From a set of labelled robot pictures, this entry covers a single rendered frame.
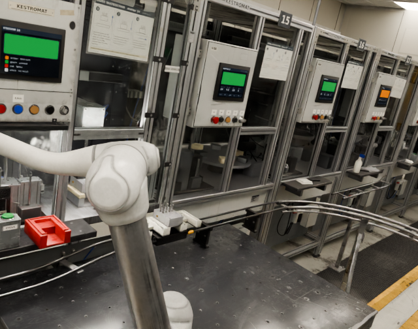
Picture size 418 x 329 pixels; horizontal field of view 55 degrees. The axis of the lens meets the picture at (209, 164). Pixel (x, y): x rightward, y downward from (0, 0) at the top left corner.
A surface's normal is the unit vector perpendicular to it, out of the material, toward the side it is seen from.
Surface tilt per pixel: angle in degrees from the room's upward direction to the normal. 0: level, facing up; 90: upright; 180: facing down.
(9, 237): 90
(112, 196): 84
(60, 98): 90
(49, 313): 0
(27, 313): 0
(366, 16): 90
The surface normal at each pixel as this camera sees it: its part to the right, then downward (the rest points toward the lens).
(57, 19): 0.69, 0.32
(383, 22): -0.70, 0.07
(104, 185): 0.01, 0.20
